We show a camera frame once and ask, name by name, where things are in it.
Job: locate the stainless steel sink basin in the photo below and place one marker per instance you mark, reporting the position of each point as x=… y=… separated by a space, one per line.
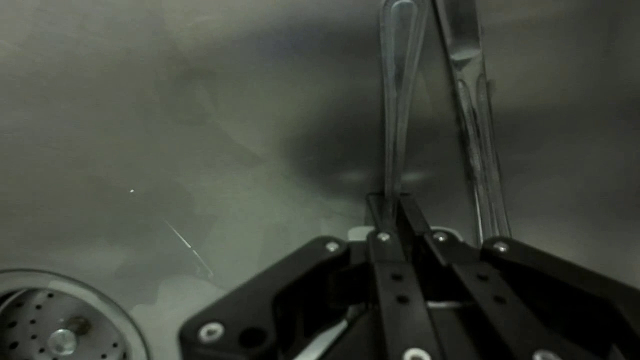
x=166 y=100

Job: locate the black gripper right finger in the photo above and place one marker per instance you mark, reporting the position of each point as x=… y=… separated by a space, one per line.
x=533 y=293

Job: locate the silver metal spoon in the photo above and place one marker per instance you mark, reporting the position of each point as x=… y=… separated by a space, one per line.
x=399 y=80

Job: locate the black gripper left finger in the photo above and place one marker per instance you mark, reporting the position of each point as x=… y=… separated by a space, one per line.
x=392 y=287

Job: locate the round metal sink drain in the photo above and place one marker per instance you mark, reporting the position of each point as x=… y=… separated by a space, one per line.
x=61 y=321

